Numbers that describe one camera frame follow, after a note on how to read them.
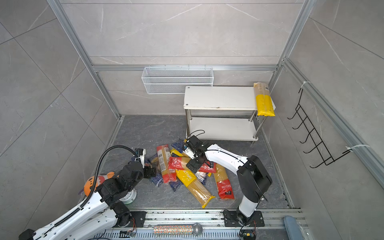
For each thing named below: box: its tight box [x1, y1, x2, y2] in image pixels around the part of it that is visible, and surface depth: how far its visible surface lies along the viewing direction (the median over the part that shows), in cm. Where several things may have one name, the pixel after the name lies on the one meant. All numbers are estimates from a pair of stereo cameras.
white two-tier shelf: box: [183, 86, 266, 142], surface depth 88 cm
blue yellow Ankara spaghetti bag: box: [170, 140, 187, 157], surface depth 97 cm
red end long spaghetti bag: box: [213, 163, 235, 199], surface depth 84 cm
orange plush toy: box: [83, 172, 115, 197], surface depth 78 cm
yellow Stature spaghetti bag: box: [170, 148, 216, 209], surface depth 83 cm
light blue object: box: [283, 215, 305, 240], surface depth 71 cm
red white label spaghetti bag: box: [156, 144, 177, 184], surface depth 86 cm
